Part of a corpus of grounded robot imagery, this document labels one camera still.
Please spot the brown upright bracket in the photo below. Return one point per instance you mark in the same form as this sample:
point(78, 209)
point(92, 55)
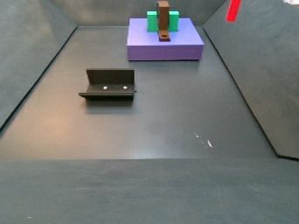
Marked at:
point(162, 21)

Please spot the green block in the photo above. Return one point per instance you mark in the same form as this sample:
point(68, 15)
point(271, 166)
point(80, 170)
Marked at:
point(152, 21)

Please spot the black angle bracket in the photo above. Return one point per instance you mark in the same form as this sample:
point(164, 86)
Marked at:
point(109, 83)

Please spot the purple base board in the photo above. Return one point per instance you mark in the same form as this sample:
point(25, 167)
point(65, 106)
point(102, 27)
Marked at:
point(144, 47)

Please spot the red hexagonal peg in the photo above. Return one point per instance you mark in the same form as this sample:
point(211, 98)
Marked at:
point(232, 10)

